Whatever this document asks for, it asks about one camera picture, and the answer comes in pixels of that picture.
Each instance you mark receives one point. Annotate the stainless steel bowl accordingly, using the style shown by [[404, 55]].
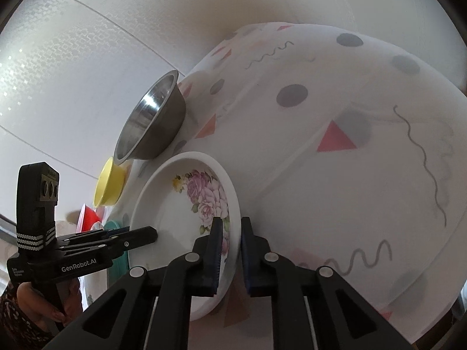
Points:
[[160, 116]]

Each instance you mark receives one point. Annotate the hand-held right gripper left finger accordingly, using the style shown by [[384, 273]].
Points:
[[217, 248]]

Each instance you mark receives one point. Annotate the person's left hand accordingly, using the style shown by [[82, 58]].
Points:
[[25, 297]]

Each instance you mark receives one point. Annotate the yellow bowl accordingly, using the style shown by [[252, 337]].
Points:
[[109, 186]]

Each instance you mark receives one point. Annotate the red bowl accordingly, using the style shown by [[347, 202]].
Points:
[[87, 220]]

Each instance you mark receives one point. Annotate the white floral plate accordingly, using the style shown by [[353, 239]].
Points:
[[171, 204]]

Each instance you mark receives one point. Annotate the white patterned tablecloth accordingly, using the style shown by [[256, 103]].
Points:
[[299, 189]]

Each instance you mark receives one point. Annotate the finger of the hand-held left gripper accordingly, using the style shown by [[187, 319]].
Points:
[[138, 236], [116, 252]]

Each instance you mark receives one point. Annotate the person's left forearm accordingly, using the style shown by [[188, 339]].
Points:
[[14, 324]]

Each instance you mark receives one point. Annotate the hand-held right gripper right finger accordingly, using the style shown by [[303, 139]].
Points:
[[246, 251]]

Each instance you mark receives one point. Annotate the teal plate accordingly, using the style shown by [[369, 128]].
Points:
[[112, 225]]

